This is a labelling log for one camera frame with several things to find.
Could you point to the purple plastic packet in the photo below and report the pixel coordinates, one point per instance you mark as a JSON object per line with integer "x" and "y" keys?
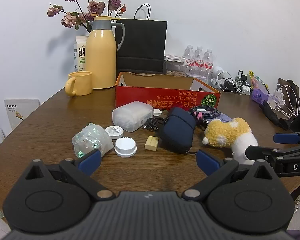
{"x": 258, "y": 96}

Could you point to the white milk carton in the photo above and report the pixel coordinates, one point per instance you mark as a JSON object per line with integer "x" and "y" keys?
{"x": 80, "y": 52}

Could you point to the colourful snack packet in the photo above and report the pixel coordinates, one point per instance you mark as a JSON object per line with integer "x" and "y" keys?
{"x": 255, "y": 81}

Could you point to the yellow mug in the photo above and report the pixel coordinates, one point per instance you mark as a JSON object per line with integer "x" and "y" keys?
{"x": 82, "y": 83}

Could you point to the red cardboard box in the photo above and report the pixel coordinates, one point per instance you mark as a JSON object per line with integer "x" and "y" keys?
{"x": 150, "y": 97}

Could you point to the yellow thermos jug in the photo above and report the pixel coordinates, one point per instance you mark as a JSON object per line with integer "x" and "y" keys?
{"x": 100, "y": 55}

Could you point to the white ridged bottle cap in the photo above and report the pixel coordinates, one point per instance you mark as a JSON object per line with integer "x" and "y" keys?
{"x": 125, "y": 147}

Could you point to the black paper bag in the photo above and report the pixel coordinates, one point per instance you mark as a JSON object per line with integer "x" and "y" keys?
{"x": 140, "y": 45}

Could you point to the yellow and white plush toy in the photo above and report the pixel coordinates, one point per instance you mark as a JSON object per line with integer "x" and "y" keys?
{"x": 227, "y": 132}

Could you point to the wooden block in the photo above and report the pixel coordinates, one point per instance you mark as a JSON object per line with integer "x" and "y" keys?
{"x": 151, "y": 143}

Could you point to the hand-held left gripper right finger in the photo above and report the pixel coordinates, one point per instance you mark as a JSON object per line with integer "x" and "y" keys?
{"x": 207, "y": 161}

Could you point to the dried rose bouquet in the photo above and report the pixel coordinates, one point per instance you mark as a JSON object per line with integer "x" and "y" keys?
{"x": 93, "y": 6}

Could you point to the translucent plastic container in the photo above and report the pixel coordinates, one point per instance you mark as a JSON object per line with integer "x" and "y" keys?
{"x": 132, "y": 115}

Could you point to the white round disc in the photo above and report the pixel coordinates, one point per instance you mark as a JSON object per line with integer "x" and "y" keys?
{"x": 114, "y": 131}

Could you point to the clear water bottle red label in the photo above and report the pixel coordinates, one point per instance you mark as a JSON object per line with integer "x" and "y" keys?
{"x": 208, "y": 60}
{"x": 198, "y": 58}
{"x": 188, "y": 57}

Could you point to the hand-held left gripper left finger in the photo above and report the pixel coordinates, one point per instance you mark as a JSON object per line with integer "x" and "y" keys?
{"x": 90, "y": 160}

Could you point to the small white cap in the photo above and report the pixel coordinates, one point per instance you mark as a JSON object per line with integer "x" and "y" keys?
{"x": 201, "y": 110}
{"x": 157, "y": 112}

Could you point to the clear nut jar white lid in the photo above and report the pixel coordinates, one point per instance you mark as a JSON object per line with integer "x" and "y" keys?
{"x": 175, "y": 67}

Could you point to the clear plastic bag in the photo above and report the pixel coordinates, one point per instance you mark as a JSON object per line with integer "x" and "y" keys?
{"x": 92, "y": 137}

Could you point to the white charger plug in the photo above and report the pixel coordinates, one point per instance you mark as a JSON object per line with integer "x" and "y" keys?
{"x": 246, "y": 90}

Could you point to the navy zip pouch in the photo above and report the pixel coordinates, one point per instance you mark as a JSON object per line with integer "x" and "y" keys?
{"x": 176, "y": 130}

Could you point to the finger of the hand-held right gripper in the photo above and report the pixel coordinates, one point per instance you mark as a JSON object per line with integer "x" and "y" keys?
{"x": 260, "y": 152}
{"x": 287, "y": 138}

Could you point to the white security camera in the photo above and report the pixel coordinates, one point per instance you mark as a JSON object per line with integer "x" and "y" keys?
{"x": 218, "y": 71}

